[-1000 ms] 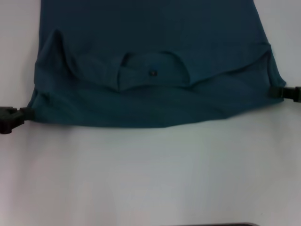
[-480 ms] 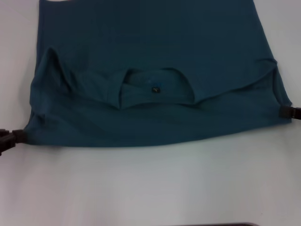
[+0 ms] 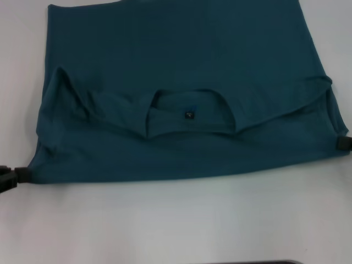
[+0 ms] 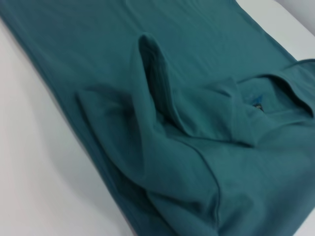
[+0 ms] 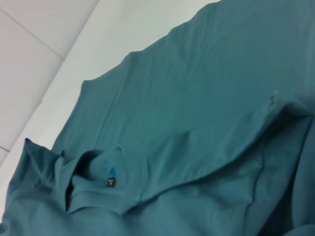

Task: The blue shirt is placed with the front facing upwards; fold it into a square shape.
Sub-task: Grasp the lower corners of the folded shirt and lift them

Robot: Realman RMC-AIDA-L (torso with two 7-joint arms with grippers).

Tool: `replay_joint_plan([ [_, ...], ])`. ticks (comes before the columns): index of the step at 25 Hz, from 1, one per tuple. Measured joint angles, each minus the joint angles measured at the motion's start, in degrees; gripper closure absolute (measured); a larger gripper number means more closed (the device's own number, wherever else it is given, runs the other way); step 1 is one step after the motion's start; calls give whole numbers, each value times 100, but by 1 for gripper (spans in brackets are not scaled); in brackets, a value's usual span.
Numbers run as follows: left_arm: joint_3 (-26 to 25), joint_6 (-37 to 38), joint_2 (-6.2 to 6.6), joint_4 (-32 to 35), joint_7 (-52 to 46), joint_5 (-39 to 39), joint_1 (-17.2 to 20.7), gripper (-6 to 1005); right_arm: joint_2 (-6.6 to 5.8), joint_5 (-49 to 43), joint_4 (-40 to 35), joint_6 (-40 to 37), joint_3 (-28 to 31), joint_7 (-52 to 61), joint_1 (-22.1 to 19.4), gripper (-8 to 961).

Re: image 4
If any teal printed t-shirt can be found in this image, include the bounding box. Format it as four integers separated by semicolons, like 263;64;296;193
0;0;315;236

